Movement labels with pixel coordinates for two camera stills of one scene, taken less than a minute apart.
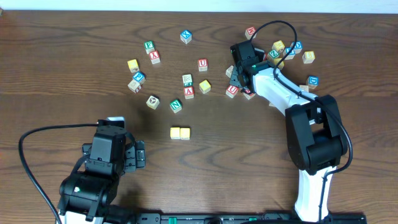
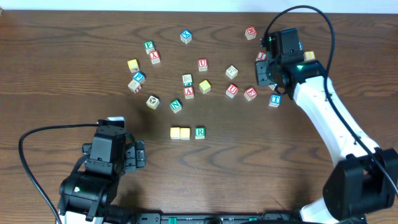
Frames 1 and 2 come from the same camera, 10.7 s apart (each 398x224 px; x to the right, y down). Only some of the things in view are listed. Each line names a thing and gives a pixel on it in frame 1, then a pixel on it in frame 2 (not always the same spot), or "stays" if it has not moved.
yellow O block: x=185 y=133 stays
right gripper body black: x=236 y=79 to x=262 y=73
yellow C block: x=175 y=132 stays
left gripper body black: x=138 y=155 stays
